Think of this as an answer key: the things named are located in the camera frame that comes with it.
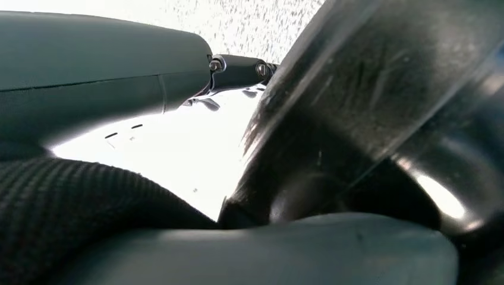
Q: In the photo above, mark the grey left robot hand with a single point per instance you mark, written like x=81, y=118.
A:
x=98, y=59

